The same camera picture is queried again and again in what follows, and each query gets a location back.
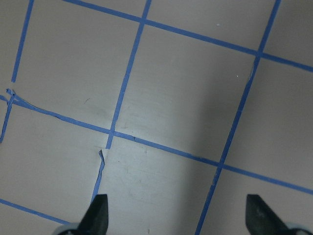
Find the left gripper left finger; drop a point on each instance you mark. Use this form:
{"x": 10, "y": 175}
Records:
{"x": 95, "y": 220}

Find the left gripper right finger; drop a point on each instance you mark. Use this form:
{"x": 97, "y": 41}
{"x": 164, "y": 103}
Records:
{"x": 260, "y": 218}

